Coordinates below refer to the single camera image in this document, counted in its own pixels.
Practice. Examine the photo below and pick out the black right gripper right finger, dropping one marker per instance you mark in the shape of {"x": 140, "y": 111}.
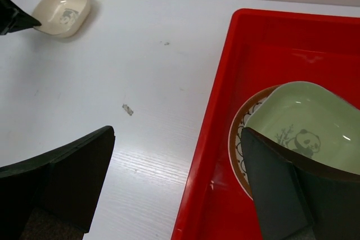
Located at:
{"x": 294, "y": 194}

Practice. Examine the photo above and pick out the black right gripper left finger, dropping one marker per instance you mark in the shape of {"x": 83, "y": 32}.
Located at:
{"x": 54, "y": 195}

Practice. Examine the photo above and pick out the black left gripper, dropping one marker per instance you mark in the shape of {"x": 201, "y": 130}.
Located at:
{"x": 13, "y": 18}

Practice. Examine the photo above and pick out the cream square panda plate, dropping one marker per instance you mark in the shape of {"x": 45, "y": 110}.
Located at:
{"x": 61, "y": 18}

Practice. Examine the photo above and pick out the round floral brown-rimmed plate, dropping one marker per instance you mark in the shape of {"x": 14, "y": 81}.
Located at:
{"x": 234, "y": 136}

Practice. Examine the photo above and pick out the green square panda plate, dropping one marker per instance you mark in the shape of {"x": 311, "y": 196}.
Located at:
{"x": 310, "y": 120}

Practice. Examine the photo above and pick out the red plastic bin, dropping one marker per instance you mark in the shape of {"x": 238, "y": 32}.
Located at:
{"x": 262, "y": 49}

